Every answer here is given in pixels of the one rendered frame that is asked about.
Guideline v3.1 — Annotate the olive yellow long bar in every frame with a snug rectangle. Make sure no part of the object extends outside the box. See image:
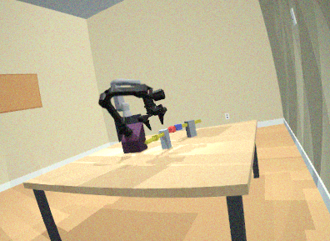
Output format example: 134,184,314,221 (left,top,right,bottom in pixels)
144,128,172,149

